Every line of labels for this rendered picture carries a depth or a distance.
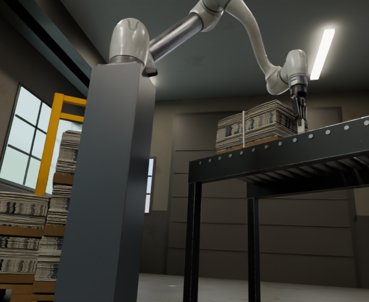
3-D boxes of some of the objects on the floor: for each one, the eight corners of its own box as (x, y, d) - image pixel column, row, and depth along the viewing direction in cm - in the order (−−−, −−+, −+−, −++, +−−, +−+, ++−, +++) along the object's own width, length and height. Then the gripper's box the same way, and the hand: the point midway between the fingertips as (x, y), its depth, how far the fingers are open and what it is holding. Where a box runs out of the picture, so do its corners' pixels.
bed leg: (247, 320, 174) (246, 198, 196) (253, 320, 178) (251, 199, 199) (256, 323, 170) (254, 197, 191) (262, 322, 174) (259, 199, 195)
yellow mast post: (15, 286, 267) (54, 92, 326) (16, 285, 275) (54, 96, 334) (27, 286, 271) (64, 94, 329) (27, 286, 278) (63, 97, 337)
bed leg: (180, 331, 143) (187, 183, 164) (188, 329, 146) (195, 185, 168) (188, 333, 139) (194, 181, 160) (197, 332, 142) (203, 184, 164)
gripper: (298, 95, 163) (301, 138, 155) (284, 85, 155) (287, 131, 147) (311, 90, 158) (315, 135, 150) (298, 80, 149) (302, 127, 142)
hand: (301, 126), depth 150 cm, fingers closed
